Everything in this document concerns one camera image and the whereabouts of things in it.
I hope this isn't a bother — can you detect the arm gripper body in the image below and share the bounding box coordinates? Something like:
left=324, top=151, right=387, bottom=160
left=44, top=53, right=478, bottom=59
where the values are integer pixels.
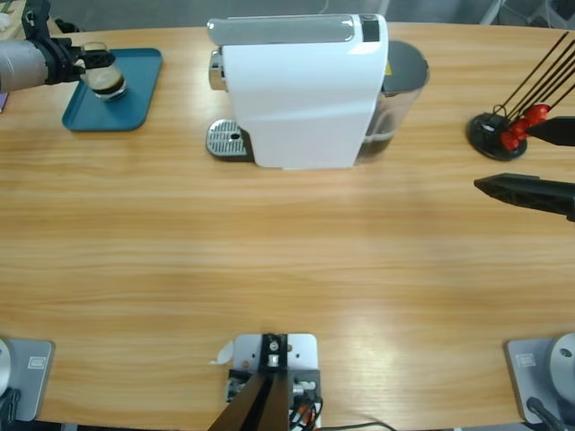
left=21, top=0, right=87, bottom=86

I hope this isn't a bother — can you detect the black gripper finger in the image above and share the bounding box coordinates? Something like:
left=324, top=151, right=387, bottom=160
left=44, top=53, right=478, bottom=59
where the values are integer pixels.
left=82, top=50, right=116, bottom=70
left=524, top=115, right=575, bottom=148
left=473, top=172, right=575, bottom=224

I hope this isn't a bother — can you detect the clear drinking glass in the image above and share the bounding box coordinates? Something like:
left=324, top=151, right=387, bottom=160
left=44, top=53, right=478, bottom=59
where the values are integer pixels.
left=79, top=40, right=130, bottom=104

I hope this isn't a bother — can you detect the white capsule coffee machine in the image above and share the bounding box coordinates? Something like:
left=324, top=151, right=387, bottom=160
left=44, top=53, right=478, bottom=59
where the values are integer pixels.
left=205, top=13, right=390, bottom=172

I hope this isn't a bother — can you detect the teal plastic tray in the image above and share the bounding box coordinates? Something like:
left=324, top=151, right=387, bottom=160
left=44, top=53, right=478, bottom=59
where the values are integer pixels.
left=61, top=48, right=164, bottom=134

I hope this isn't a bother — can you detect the black capsule holder with rods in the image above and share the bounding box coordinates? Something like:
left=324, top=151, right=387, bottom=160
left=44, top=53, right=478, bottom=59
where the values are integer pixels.
left=465, top=31, right=575, bottom=163

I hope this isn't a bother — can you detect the clear water tank black lid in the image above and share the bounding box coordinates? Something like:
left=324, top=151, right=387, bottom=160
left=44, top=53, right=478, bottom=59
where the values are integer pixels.
left=357, top=40, right=430, bottom=164

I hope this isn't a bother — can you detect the white paper tag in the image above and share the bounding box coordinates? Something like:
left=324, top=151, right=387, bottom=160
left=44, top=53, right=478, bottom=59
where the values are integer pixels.
left=208, top=339, right=235, bottom=367

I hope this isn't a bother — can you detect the white metal frame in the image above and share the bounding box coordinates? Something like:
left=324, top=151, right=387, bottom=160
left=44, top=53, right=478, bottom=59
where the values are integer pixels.
left=477, top=0, right=503, bottom=26

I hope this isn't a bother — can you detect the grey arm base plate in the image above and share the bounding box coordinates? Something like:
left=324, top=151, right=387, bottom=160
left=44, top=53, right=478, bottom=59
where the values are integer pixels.
left=502, top=336, right=575, bottom=426
left=0, top=339, right=57, bottom=423

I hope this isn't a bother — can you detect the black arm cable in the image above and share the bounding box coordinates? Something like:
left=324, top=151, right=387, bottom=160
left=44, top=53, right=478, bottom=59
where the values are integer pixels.
left=525, top=397, right=571, bottom=431
left=0, top=388, right=22, bottom=423

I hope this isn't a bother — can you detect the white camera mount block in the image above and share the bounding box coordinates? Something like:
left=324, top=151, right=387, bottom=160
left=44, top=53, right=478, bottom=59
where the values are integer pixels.
left=223, top=332, right=323, bottom=431

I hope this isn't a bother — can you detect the thin black cable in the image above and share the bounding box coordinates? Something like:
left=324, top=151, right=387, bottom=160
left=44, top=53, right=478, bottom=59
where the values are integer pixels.
left=330, top=420, right=399, bottom=431

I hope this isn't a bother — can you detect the black and orange cable bundle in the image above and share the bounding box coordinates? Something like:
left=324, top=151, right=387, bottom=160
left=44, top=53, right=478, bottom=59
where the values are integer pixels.
left=287, top=394, right=324, bottom=431

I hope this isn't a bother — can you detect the dark camera post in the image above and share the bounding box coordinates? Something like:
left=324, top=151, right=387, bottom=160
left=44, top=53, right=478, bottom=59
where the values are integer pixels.
left=207, top=332, right=289, bottom=431

